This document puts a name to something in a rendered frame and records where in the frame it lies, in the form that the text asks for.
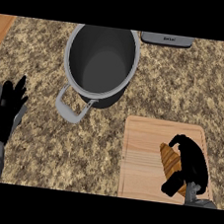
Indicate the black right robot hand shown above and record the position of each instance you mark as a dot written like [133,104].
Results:
[192,160]

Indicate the brown croissant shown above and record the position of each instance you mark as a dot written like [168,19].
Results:
[171,161]

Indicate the grey metal pot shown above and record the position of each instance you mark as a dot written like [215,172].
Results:
[99,66]

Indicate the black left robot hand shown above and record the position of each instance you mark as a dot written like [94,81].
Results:
[3,114]

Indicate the wooden cutting board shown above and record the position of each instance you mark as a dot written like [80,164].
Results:
[144,161]

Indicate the dark grey appliance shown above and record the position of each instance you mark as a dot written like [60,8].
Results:
[167,40]

